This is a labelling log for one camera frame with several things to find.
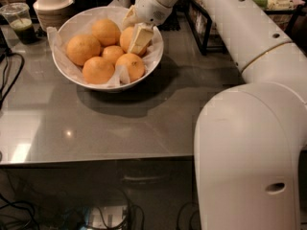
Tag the small orange in middle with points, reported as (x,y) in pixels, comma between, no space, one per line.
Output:
(112,53)

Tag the black wire rack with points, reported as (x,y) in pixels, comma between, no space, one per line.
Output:
(205,32)

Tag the stack of paper bowls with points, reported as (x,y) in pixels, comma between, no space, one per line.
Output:
(53,13)

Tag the white ceramic bowl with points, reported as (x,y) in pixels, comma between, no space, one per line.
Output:
(83,15)

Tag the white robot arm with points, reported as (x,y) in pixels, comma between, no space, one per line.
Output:
(248,138)

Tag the white paper bowl liner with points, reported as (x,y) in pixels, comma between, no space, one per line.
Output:
(123,75)

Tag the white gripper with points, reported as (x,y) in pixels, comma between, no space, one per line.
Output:
(148,8)

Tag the plastic cup with green drink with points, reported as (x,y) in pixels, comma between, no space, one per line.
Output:
(18,17)

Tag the green packet in rack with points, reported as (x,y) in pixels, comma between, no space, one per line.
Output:
(261,3)

